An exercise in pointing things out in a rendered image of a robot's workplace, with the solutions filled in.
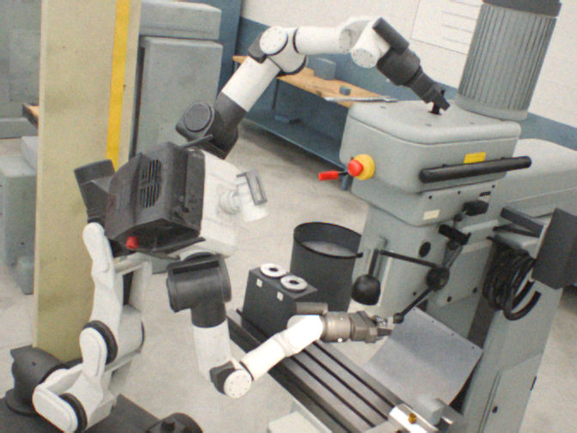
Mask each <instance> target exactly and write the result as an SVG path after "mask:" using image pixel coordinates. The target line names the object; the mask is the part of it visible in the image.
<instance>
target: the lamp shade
mask: <svg viewBox="0 0 577 433"><path fill-rule="evenodd" d="M380 294H381V287H380V281H379V279H377V278H376V277H375V276H373V277H369V276H368V274H364V275H360V276H358V277H357V279H356V280H355V281H354V283H353V285H352V289H351V292H350V297H351V298H352V299H353V300H354V301H355V302H358V303H360V304H361V305H364V306H375V305H377V304H378V302H379V299H380Z"/></svg>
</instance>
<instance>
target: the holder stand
mask: <svg viewBox="0 0 577 433"><path fill-rule="evenodd" d="M317 292H318V290H317V289H316V288H314V287H313V286H312V285H310V284H308V283H306V282H305V281H304V280H303V279H301V278H299V277H296V276H294V275H292V274H291V273H289V272H287V271H285V269H284V268H282V267H281V266H279V265H275V264H274V263H270V264H266V265H262V266H260V267H258V268H255V269H251V270H250V271H249V275H248V280H247V286H246V290H245V294H244V300H243V306H242V311H241V316H242V317H243V318H245V319H247V320H249V321H250V322H251V323H252V324H254V325H255V326H257V327H258V328H260V329H261V330H263V331H264V332H266V333H267V334H269V335H270V336H271V337H273V336H274V335H276V334H277V333H280V332H283V331H285V330H287V329H288V328H287V325H288V322H289V320H290V319H291V318H292V317H293V316H296V315H312V314H293V303H294V302H315V300H316V295H317Z"/></svg>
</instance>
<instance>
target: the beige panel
mask: <svg viewBox="0 0 577 433"><path fill-rule="evenodd" d="M141 7H142V0H42V22H41V54H40V85H39V146H38V177H37V208H36V239H35V271H34V302H33V343H32V344H31V345H25V346H22V347H17V348H14V349H10V350H9V354H10V355H11V357H12V358H13V360H15V359H16V357H17V356H20V354H21V353H22V352H23V351H24V350H26V349H28V348H31V347H39V348H41V349H43V350H45V351H48V352H49V353H51V354H52V355H53V356H55V357H56V358H57V359H59V360H60V361H62V362H63V363H65V364H67V365H68V366H69V367H70V368H71V369H72V368H73V367H75V366H77V365H79V364H83V363H84V361H83V355H82V348H81V345H80V336H81V333H82V329H83V328H84V326H85V325H86V324H87V323H89V320H90V318H91V316H92V313H93V307H94V290H95V284H94V280H93V278H92V275H91V273H92V267H93V260H92V257H91V255H90V253H89V251H88V249H87V247H86V245H85V242H84V239H83V231H84V229H85V227H86V226H87V225H88V221H87V220H88V214H87V212H86V210H87V207H86V206H85V204H84V201H83V198H82V194H81V191H80V188H79V185H78V182H77V179H76V175H75V172H74V170H75V168H78V167H80V166H82V165H86V164H89V163H91V162H97V161H100V160H105V159H111V160H112V164H113V166H114V169H115V172H116V171H117V170H118V168H120V167H121V166H122V165H124V164H125V163H126V162H128V161H129V153H130V142H131V121H132V111H133V101H134V90H135V80H136V69H137V48H138V38H139V28H140V18H141Z"/></svg>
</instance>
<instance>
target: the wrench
mask: <svg viewBox="0 0 577 433"><path fill-rule="evenodd" d="M324 100H325V101H328V102H346V101H386V102H398V99H390V96H388V95H381V96H378V97H325V98H324Z"/></svg>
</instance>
